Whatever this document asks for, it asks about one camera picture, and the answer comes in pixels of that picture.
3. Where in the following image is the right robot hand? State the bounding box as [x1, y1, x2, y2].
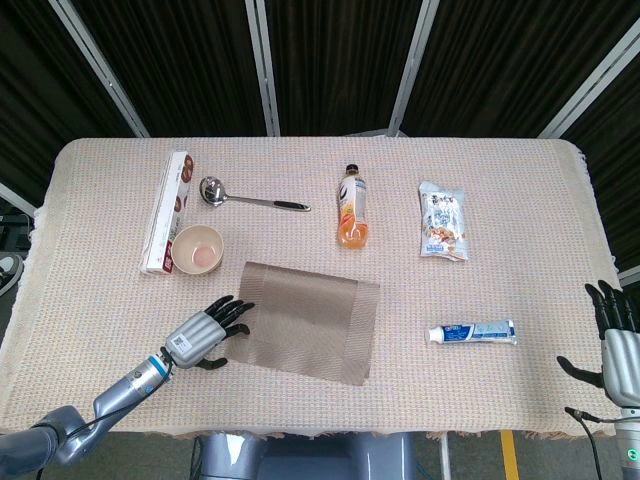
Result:
[556, 279, 640, 409]

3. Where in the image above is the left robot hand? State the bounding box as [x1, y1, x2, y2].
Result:
[162, 295, 256, 372]

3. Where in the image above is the light brown bowl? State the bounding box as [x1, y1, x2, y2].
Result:
[172, 224, 225, 276]

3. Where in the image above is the brown woven placemat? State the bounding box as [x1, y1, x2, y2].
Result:
[222, 260, 381, 387]

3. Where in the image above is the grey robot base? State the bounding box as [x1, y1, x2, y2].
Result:
[192, 432, 416, 480]

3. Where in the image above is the beige woven tablecloth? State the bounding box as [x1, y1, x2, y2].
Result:
[0, 137, 627, 455]

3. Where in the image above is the long white wrap box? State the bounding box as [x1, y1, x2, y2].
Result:
[139, 151, 196, 276]

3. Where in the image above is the white blue toothpaste tube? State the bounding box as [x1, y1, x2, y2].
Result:
[425, 319, 518, 346]

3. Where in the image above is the orange drink bottle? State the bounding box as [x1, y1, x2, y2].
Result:
[336, 163, 371, 250]

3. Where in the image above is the white table leg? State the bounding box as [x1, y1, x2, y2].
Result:
[438, 433, 452, 480]

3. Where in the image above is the dark floor equipment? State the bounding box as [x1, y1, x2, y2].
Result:
[0, 209, 39, 301]

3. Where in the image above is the dark pleated curtain panel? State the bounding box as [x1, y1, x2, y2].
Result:
[402, 0, 640, 139]
[0, 0, 139, 206]
[264, 0, 426, 137]
[69, 0, 266, 139]
[562, 54, 640, 274]

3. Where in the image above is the white snack bag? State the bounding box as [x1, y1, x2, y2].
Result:
[418, 180, 471, 263]

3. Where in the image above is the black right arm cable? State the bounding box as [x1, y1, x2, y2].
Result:
[564, 407, 601, 480]

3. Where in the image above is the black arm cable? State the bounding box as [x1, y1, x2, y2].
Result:
[564, 407, 601, 480]
[37, 349, 174, 480]

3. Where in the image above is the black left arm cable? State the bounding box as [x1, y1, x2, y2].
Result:
[37, 349, 174, 480]

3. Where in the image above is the steel ladle black handle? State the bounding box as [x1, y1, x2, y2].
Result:
[199, 175, 312, 214]

